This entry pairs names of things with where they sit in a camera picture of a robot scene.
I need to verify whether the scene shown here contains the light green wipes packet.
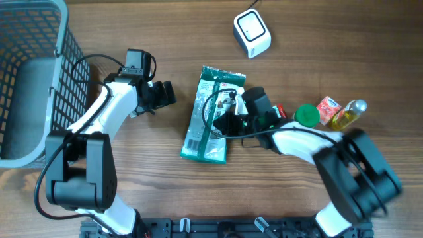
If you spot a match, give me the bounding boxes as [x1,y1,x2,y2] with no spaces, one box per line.
[273,105,282,118]

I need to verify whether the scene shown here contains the red toothpaste tube box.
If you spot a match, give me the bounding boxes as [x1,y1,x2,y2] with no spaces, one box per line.
[276,104,286,118]

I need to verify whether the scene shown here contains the green lid jar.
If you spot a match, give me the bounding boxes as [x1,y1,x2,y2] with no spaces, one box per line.
[293,104,320,128]

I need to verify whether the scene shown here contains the green glove package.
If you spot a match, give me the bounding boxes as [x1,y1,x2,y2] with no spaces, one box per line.
[180,66,247,164]

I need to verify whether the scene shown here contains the red tissue pack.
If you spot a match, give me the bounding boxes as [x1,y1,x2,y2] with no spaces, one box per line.
[317,96,342,125]

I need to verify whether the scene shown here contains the yellow oil bottle grey cap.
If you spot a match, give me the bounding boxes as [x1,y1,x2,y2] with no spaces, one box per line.
[328,99,367,131]

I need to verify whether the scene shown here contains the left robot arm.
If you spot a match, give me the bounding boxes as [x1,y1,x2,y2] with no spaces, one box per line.
[34,49,176,237]

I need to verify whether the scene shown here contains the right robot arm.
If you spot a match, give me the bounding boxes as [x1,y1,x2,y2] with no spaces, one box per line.
[205,87,402,237]

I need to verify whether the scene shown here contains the white barcode scanner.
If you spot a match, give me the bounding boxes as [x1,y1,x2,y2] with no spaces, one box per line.
[233,9,272,59]

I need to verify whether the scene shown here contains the grey plastic shopping basket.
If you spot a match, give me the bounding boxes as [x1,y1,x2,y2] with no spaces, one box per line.
[1,0,91,169]

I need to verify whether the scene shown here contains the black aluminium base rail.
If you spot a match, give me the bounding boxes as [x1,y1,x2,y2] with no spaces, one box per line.
[80,216,374,238]

